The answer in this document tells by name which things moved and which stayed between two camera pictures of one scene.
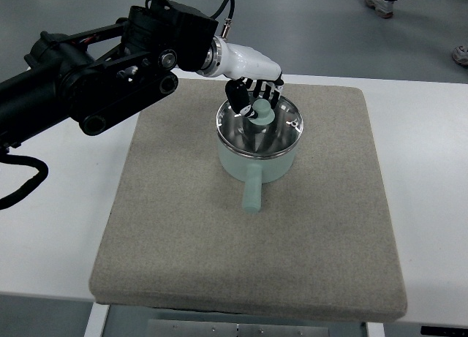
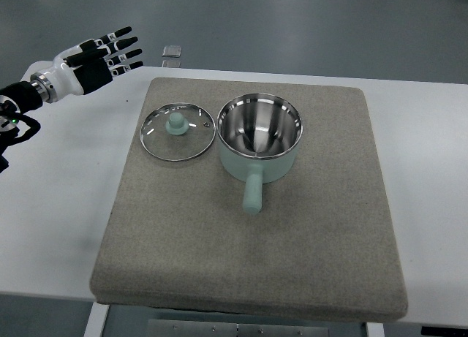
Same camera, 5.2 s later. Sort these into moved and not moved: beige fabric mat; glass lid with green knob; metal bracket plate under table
Moved: glass lid with green knob
Not moved: beige fabric mat; metal bracket plate under table
